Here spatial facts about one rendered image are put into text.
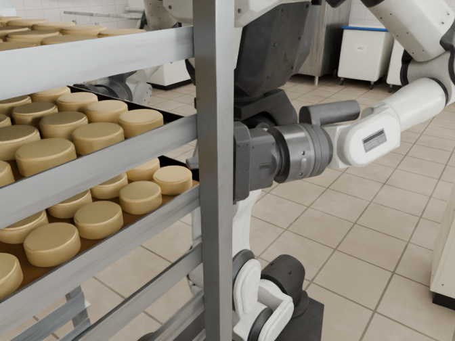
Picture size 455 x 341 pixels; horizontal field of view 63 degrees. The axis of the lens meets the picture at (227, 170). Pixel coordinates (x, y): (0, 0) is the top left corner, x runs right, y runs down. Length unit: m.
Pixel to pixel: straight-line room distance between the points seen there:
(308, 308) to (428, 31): 1.11
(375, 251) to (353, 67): 3.49
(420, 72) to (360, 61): 4.50
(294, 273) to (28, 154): 1.17
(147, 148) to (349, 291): 1.62
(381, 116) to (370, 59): 4.63
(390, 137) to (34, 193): 0.50
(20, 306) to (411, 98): 0.62
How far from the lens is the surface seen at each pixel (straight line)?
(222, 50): 0.38
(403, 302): 1.94
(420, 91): 0.72
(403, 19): 0.72
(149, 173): 0.52
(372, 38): 5.21
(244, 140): 0.51
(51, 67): 0.30
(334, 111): 0.61
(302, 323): 1.50
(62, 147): 0.37
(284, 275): 1.39
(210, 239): 0.48
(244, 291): 0.96
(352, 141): 0.58
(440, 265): 1.82
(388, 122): 0.63
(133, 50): 0.34
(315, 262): 2.01
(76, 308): 1.01
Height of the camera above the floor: 1.29
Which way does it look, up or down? 27 degrees down
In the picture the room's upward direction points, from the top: straight up
